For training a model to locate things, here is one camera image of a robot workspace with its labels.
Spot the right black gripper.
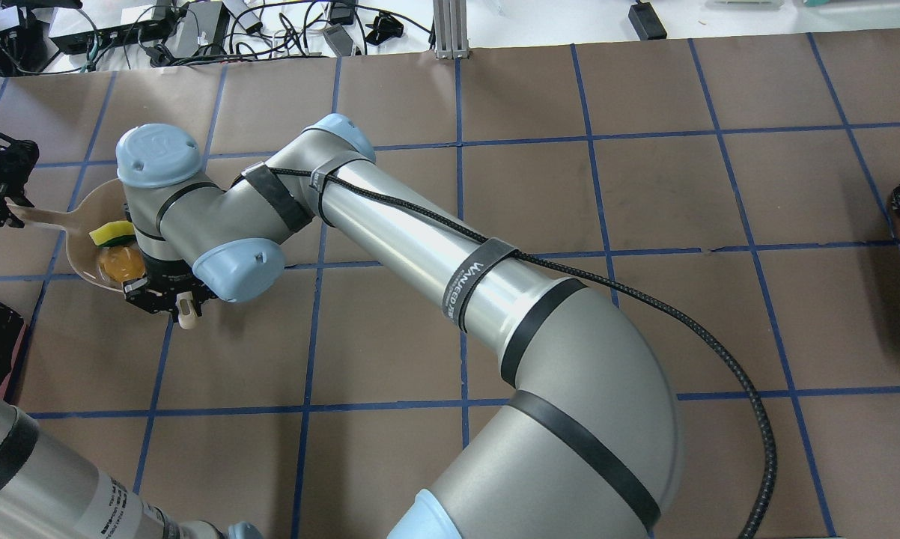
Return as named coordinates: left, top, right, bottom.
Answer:
left=124, top=275, right=217, bottom=320

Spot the white hand brush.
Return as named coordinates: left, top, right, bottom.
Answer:
left=174, top=291, right=199, bottom=330

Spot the beige plastic dustpan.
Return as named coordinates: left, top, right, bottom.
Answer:
left=9, top=180, right=142, bottom=293

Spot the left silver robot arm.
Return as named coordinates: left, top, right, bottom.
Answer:
left=0, top=133, right=261, bottom=538

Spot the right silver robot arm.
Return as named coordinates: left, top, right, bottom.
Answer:
left=117, top=114, right=683, bottom=538

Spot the yellow potato-like trash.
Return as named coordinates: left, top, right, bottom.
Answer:
left=97, top=246, right=146, bottom=284

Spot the black power strip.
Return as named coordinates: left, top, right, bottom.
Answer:
left=47, top=1, right=179, bottom=55

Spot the black power adapter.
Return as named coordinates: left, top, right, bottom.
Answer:
left=627, top=1, right=668, bottom=41

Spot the aluminium frame post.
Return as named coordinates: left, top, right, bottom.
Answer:
left=432, top=0, right=470, bottom=59

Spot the black braided right cable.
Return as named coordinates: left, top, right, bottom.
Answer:
left=267, top=166, right=779, bottom=539

